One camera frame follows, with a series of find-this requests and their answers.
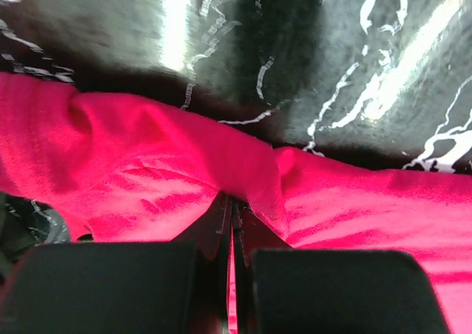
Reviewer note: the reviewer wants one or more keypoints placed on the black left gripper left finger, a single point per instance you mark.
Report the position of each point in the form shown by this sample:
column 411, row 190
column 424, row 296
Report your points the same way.
column 178, row 286

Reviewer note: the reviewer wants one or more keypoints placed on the red t shirt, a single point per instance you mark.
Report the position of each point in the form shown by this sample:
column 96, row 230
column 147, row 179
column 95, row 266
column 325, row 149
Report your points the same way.
column 124, row 168

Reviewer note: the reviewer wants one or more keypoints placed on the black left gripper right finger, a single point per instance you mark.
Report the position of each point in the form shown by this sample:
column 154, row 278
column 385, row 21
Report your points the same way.
column 284, row 290

